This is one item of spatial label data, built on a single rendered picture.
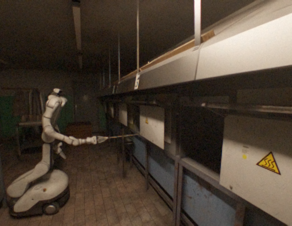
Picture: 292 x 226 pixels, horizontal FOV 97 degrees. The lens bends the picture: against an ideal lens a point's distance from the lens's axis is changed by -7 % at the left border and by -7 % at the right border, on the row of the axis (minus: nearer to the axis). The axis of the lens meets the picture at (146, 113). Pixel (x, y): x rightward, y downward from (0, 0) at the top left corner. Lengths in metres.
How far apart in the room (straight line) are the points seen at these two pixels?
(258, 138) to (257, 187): 0.22
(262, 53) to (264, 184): 0.53
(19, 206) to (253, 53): 2.42
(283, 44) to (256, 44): 0.08
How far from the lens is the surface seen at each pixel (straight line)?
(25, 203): 2.27
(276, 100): 0.85
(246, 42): 0.61
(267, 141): 0.75
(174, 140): 1.41
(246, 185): 0.86
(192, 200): 1.54
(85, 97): 6.14
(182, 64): 0.83
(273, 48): 0.56
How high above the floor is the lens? 1.41
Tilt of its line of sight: 6 degrees down
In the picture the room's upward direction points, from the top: straight up
